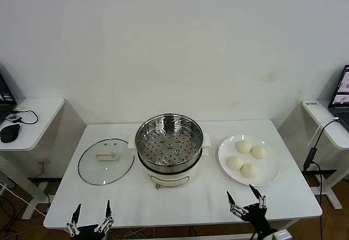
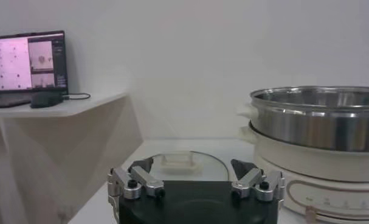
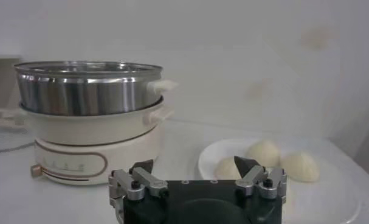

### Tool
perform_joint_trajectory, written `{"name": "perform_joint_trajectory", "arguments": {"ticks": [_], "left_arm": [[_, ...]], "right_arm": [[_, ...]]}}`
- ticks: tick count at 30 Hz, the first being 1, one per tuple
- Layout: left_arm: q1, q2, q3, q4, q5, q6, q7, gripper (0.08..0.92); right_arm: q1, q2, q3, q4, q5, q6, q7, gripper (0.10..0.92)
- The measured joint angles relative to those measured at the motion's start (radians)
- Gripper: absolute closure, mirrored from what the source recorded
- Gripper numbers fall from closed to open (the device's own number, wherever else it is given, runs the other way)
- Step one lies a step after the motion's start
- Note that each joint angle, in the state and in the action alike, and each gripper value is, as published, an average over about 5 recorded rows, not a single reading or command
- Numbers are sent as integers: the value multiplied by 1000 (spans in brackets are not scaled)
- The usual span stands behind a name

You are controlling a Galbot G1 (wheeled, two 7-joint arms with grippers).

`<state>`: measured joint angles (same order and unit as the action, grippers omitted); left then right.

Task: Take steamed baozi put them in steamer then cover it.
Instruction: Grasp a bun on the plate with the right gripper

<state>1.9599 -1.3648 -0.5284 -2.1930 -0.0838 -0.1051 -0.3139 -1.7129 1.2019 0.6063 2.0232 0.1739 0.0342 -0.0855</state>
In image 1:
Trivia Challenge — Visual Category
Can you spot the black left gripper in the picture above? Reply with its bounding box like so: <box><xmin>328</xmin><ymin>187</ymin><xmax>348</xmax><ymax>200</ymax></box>
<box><xmin>67</xmin><ymin>199</ymin><xmax>115</xmax><ymax>240</ymax></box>

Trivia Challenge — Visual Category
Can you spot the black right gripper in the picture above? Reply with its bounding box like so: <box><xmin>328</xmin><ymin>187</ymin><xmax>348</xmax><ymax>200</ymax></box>
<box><xmin>226</xmin><ymin>184</ymin><xmax>273</xmax><ymax>238</ymax></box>

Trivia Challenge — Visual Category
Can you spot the white steamed baozi bun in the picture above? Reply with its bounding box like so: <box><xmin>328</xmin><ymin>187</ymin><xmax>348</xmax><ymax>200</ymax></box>
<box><xmin>235</xmin><ymin>140</ymin><xmax>253</xmax><ymax>154</ymax></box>
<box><xmin>226</xmin><ymin>155</ymin><xmax>244</xmax><ymax>171</ymax></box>
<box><xmin>250</xmin><ymin>145</ymin><xmax>269</xmax><ymax>160</ymax></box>
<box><xmin>241</xmin><ymin>163</ymin><xmax>260</xmax><ymax>179</ymax></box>

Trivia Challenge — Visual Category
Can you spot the round glass pot lid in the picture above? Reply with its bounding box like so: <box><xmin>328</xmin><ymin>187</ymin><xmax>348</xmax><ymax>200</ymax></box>
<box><xmin>77</xmin><ymin>138</ymin><xmax>135</xmax><ymax>187</ymax></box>

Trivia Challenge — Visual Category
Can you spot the stainless steel steamer basket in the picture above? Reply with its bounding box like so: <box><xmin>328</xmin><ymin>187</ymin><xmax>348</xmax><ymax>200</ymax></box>
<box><xmin>127</xmin><ymin>112</ymin><xmax>213</xmax><ymax>170</ymax></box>

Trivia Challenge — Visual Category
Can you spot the round white plate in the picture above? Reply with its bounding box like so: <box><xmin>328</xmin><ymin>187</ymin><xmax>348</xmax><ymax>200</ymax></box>
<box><xmin>217</xmin><ymin>134</ymin><xmax>282</xmax><ymax>187</ymax></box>

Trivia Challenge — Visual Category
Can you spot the white electric cooking pot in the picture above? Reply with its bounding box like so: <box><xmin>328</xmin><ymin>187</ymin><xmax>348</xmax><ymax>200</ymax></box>
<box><xmin>137</xmin><ymin>149</ymin><xmax>204</xmax><ymax>190</ymax></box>

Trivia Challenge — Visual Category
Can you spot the white side table with mouse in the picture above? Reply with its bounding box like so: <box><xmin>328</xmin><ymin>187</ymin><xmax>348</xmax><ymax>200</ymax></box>
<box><xmin>0</xmin><ymin>97</ymin><xmax>87</xmax><ymax>220</ymax></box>

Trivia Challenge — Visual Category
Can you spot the black computer mouse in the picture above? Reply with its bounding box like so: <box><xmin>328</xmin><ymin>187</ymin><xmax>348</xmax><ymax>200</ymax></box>
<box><xmin>0</xmin><ymin>123</ymin><xmax>21</xmax><ymax>143</ymax></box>

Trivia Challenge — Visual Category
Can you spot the small black usb hub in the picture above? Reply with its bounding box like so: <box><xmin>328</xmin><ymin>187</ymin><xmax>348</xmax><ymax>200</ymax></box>
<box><xmin>5</xmin><ymin>113</ymin><xmax>22</xmax><ymax>124</ymax></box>

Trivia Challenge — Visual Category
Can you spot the black laptop beside mouse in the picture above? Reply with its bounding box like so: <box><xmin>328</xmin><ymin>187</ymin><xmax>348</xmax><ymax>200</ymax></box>
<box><xmin>0</xmin><ymin>62</ymin><xmax>17</xmax><ymax>125</ymax></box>

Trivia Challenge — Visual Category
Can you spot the white cable bundle under table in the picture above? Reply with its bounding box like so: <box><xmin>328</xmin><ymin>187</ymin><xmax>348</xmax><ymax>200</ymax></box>
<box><xmin>121</xmin><ymin>230</ymin><xmax>149</xmax><ymax>240</ymax></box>

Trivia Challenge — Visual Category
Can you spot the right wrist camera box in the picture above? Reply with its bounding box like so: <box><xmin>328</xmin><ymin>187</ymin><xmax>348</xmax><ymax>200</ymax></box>
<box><xmin>272</xmin><ymin>229</ymin><xmax>291</xmax><ymax>240</ymax></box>

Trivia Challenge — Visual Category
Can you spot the white wall socket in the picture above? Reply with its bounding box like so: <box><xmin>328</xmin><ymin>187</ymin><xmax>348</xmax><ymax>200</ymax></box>
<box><xmin>37</xmin><ymin>157</ymin><xmax>51</xmax><ymax>170</ymax></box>

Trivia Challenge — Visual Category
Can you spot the black cable with adapter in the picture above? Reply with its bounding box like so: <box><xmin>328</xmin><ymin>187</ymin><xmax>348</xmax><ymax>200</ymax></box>
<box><xmin>303</xmin><ymin>118</ymin><xmax>340</xmax><ymax>240</ymax></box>

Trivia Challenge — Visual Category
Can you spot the white floor cable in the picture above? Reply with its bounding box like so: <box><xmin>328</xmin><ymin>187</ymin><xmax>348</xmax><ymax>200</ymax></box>
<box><xmin>0</xmin><ymin>182</ymin><xmax>49</xmax><ymax>218</ymax></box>

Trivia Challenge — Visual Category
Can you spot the black floor cable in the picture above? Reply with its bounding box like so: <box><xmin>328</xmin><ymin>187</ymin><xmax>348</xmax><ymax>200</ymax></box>
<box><xmin>0</xmin><ymin>195</ymin><xmax>22</xmax><ymax>240</ymax></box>

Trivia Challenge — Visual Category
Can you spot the white laptop cable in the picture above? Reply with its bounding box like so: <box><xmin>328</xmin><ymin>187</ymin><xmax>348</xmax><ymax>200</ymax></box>
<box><xmin>306</xmin><ymin>116</ymin><xmax>340</xmax><ymax>148</ymax></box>

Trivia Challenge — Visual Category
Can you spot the thin black hub cable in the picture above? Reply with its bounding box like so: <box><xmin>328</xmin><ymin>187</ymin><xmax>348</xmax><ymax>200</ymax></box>
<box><xmin>9</xmin><ymin>109</ymin><xmax>39</xmax><ymax>127</ymax></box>

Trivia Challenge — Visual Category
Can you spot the black laptop with white cable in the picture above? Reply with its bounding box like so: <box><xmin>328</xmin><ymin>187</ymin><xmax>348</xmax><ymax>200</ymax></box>
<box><xmin>328</xmin><ymin>64</ymin><xmax>349</xmax><ymax>130</ymax></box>

